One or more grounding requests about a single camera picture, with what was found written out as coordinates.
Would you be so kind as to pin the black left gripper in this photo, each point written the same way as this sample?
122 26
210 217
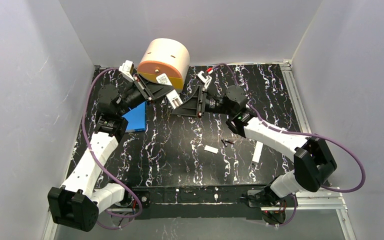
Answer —
142 88

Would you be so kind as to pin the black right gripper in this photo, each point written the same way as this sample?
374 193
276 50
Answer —
199 102

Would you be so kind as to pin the white remote control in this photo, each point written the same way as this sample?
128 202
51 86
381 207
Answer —
174 98

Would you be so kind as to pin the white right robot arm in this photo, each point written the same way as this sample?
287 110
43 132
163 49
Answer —
312 158

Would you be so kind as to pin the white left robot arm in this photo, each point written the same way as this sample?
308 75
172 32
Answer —
75 203

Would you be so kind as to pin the blue folded booklet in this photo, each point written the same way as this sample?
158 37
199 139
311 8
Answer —
136 119

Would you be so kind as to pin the cream round drawer cabinet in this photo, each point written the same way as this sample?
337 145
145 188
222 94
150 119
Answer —
165 56

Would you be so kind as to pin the white rectangular bar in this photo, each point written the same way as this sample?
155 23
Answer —
257 152

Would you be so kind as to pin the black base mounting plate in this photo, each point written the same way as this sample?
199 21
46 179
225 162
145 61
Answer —
212 201

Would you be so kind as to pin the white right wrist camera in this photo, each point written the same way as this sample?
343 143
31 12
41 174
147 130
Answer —
205 78

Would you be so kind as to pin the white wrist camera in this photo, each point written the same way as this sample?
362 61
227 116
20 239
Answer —
205 78
126 70

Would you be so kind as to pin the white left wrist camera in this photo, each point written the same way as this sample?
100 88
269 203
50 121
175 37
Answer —
126 70

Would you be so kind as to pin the aluminium frame rail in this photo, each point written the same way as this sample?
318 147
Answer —
323 200

